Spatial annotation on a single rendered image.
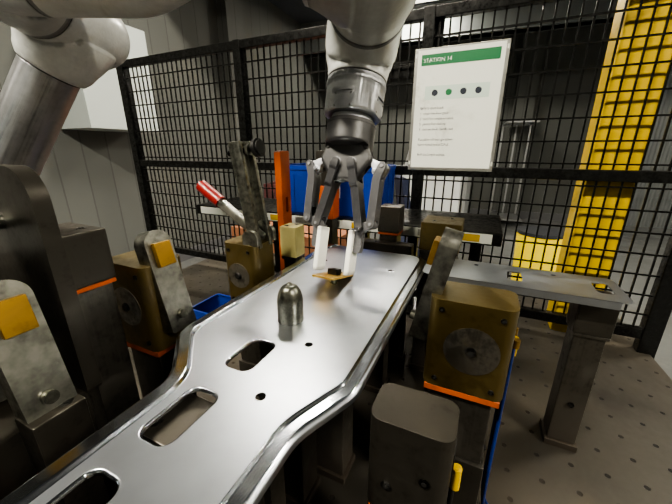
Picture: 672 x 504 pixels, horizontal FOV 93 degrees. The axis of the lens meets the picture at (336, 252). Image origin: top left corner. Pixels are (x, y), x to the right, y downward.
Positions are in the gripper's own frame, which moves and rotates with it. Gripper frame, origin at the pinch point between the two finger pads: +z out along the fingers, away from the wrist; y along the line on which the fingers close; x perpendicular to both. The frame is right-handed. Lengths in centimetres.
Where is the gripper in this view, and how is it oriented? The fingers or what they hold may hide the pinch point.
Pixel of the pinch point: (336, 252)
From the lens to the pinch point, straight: 50.2
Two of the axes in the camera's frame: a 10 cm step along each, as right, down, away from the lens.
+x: 4.2, -0.2, 9.1
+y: 9.0, 1.4, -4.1
